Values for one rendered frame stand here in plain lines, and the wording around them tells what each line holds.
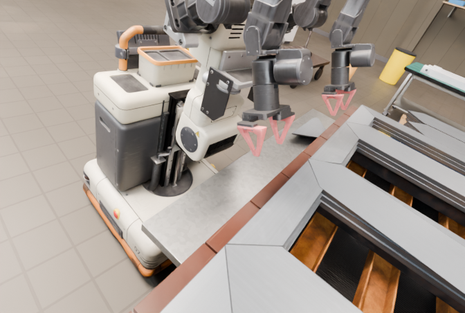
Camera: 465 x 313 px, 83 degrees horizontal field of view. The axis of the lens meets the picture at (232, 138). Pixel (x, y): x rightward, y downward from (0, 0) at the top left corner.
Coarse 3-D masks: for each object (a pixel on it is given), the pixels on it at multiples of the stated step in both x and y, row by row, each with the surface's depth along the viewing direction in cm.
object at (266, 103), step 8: (256, 88) 57; (264, 88) 56; (272, 88) 56; (256, 96) 57; (264, 96) 56; (272, 96) 56; (256, 104) 58; (264, 104) 57; (272, 104) 57; (248, 112) 57; (256, 112) 56; (264, 112) 56; (272, 112) 56
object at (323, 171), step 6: (318, 162) 87; (324, 162) 88; (312, 168) 83; (318, 168) 84; (324, 168) 85; (330, 168) 86; (336, 168) 87; (318, 174) 82; (324, 174) 82; (330, 174) 83; (318, 180) 79; (324, 180) 80
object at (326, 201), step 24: (360, 144) 109; (408, 144) 128; (408, 168) 102; (456, 168) 120; (384, 192) 83; (432, 192) 98; (336, 216) 75; (288, 240) 61; (384, 240) 70; (456, 240) 74; (408, 264) 67; (456, 288) 63
